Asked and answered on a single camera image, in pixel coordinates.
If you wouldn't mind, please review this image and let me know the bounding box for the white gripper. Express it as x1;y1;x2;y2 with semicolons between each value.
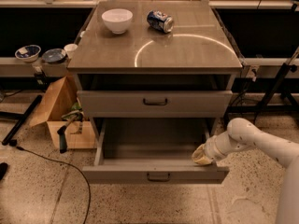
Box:
192;135;225;166

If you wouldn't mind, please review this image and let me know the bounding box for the grey drawer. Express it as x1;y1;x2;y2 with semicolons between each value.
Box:
83;119;229;184
78;91;232;118

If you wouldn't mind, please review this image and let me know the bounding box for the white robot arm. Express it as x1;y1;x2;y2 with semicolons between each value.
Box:
192;118;299;224

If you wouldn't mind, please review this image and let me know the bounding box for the grey top drawer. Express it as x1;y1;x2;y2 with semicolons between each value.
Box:
78;91;232;118

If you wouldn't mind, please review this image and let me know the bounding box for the grey drawer cabinet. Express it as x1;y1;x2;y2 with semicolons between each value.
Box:
68;1;241;133

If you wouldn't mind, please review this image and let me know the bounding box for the black stand right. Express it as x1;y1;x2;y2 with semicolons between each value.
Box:
252;47;299;117

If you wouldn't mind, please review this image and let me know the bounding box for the blue soda can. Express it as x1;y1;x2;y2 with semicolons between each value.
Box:
147;10;174;34

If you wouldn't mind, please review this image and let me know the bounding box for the cardboard box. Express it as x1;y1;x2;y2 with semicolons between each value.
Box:
30;77;95;149

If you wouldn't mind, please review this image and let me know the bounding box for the white bowl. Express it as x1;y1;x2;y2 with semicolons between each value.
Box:
102;8;133;34

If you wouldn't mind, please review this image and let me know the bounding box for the white paper cup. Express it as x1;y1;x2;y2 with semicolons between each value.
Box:
64;43;78;59

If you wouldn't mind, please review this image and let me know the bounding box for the black floor bar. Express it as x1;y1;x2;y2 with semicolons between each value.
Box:
0;95;42;146

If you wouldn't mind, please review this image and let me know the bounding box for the blue patterned bowl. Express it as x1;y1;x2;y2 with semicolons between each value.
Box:
15;45;41;63

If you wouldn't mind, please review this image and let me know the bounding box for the black handled tool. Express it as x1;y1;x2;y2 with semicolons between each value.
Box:
57;117;76;153

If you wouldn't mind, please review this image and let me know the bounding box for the black floor cable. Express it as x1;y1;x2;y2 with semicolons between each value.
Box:
16;145;93;224

